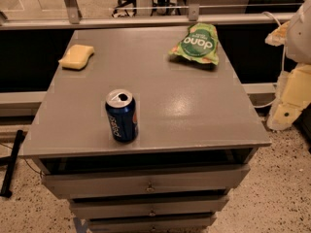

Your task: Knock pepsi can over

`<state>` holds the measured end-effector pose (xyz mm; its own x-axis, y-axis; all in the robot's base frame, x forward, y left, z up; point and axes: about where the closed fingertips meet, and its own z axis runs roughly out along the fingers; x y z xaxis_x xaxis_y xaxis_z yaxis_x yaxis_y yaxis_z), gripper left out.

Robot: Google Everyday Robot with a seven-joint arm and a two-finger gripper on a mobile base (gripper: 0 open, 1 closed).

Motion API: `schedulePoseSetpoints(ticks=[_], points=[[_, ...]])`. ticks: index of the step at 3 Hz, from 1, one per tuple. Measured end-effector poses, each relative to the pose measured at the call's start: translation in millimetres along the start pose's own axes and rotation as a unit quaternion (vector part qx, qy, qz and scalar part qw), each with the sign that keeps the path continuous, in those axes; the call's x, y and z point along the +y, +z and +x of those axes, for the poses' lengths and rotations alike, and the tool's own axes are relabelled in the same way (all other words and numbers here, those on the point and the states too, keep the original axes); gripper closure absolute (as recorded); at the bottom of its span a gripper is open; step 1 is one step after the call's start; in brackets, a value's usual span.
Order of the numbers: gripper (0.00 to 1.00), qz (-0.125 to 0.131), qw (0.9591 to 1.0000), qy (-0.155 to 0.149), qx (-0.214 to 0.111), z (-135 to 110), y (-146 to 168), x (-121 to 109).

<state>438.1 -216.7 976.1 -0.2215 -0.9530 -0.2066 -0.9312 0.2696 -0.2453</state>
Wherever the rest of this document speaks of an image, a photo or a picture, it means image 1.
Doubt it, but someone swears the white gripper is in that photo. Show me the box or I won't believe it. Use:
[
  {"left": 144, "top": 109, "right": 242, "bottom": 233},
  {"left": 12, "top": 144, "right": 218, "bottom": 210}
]
[{"left": 265, "top": 0, "right": 311, "bottom": 130}]

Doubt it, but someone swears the blue pepsi can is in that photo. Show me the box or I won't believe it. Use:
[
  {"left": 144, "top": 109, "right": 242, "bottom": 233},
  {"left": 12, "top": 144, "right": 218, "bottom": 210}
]
[{"left": 105, "top": 89, "right": 138, "bottom": 143}]

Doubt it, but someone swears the green snack bag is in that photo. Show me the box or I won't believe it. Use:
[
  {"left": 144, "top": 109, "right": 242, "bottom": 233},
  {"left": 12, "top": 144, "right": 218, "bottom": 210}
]
[{"left": 169, "top": 23, "right": 219, "bottom": 65}]

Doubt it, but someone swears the top grey drawer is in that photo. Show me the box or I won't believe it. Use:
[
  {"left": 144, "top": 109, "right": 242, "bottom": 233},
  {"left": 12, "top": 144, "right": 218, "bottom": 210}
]
[{"left": 43, "top": 164, "right": 250, "bottom": 199}]

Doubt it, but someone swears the grey drawer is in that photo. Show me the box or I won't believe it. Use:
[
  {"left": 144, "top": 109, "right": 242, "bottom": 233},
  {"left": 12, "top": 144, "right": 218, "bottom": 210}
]
[
  {"left": 87, "top": 214, "right": 216, "bottom": 233},
  {"left": 43, "top": 164, "right": 250, "bottom": 199},
  {"left": 70, "top": 195, "right": 228, "bottom": 219}
]

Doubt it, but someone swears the middle grey drawer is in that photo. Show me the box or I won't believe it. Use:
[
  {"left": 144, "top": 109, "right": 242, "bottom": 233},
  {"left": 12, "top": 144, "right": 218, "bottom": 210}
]
[{"left": 70, "top": 195, "right": 228, "bottom": 219}]

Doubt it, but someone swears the black office chair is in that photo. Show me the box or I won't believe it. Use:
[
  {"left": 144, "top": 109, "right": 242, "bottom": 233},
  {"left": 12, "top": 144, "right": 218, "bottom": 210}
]
[{"left": 111, "top": 0, "right": 137, "bottom": 17}]

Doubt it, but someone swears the bottom grey drawer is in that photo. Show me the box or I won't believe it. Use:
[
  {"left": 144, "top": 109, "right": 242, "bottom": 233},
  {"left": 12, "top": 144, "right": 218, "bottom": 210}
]
[{"left": 87, "top": 214, "right": 216, "bottom": 233}]

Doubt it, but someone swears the yellow sponge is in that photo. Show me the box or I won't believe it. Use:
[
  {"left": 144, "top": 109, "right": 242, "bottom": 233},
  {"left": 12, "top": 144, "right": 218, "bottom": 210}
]
[{"left": 58, "top": 45, "right": 94, "bottom": 70}]

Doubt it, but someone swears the grey metal railing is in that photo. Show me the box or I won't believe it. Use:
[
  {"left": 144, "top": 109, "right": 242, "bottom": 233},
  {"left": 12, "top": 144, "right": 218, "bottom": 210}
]
[{"left": 0, "top": 0, "right": 305, "bottom": 30}]

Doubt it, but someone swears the black bar on floor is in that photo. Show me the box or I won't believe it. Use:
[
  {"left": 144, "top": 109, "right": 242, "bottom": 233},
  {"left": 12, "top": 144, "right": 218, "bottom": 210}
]
[{"left": 0, "top": 130, "right": 25, "bottom": 198}]

